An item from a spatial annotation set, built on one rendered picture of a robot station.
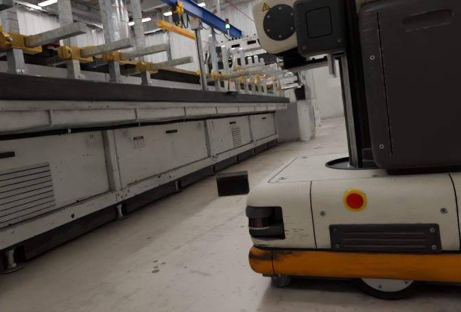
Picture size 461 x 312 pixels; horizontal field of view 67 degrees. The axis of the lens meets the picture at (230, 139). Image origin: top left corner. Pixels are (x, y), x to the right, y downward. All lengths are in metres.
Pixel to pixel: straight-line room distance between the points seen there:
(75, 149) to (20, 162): 0.29
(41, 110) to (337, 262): 1.10
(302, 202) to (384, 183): 0.19
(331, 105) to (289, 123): 6.20
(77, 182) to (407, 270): 1.43
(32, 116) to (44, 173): 0.37
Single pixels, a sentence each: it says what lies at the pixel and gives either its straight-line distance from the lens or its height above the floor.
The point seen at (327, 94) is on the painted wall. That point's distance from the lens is 11.76.
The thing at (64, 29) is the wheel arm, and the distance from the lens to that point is 1.27.
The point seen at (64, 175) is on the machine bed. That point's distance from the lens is 1.76.
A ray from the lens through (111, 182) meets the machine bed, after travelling 1.97.
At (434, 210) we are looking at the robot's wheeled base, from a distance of 0.87.
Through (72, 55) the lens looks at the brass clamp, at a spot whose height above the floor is 0.79.
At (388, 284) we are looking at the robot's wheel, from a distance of 0.93.
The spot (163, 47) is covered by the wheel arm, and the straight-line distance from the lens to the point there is 1.63.
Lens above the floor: 0.46
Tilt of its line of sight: 3 degrees down
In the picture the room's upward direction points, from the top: 7 degrees counter-clockwise
